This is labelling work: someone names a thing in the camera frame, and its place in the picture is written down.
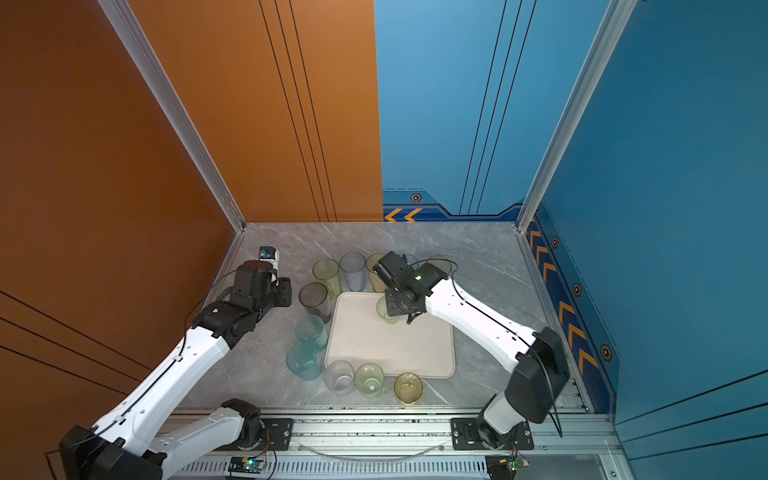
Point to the dark smoky grey glass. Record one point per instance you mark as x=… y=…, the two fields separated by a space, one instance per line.
x=315 y=298

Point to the left green circuit board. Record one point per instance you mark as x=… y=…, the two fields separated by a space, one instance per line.
x=247 y=467

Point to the white rectangular plastic tray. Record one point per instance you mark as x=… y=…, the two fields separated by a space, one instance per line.
x=358 y=335

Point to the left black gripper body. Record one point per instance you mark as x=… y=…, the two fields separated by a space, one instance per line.
x=280 y=296

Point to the teal glass upper left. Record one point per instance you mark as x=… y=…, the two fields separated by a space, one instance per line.
x=312 y=329

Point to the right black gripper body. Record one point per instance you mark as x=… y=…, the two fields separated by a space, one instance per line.
x=394 y=304

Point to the tall green glass back row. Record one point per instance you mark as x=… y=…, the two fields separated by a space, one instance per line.
x=327 y=271

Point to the teal glass lower left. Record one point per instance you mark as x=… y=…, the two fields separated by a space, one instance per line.
x=303 y=361

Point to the short yellow glass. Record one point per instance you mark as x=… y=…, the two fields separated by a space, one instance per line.
x=408 y=388

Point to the teal glass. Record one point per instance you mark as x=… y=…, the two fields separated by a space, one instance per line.
x=312 y=329
x=303 y=361

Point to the clear short glass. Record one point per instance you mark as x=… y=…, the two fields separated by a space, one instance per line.
x=339 y=377

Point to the aluminium front rail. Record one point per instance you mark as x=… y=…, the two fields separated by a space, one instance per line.
x=404 y=435

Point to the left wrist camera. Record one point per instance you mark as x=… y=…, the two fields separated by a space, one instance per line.
x=269 y=254

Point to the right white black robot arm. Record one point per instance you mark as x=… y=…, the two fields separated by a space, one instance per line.
x=535 y=359

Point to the tall yellow glass back row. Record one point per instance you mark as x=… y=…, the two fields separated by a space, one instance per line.
x=377 y=284

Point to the tall amber glass back right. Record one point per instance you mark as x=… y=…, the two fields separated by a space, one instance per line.
x=442 y=263

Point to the left aluminium corner post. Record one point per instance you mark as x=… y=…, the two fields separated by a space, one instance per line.
x=129 y=31

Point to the green circuit board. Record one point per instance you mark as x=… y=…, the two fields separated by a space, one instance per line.
x=247 y=467
x=505 y=467

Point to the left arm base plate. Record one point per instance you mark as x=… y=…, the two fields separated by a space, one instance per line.
x=275 y=435

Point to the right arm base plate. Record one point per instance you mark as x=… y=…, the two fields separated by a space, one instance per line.
x=467 y=434

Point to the short light green glass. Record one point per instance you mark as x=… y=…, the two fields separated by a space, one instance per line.
x=369 y=380

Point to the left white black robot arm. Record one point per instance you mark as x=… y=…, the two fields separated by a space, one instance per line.
x=126 y=443

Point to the tall grey-blue glass back row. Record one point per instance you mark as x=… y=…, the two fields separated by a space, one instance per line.
x=353 y=266

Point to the short pale green glass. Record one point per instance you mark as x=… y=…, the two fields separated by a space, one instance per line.
x=383 y=312

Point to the right green circuit board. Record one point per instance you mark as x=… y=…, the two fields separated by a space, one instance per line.
x=505 y=467

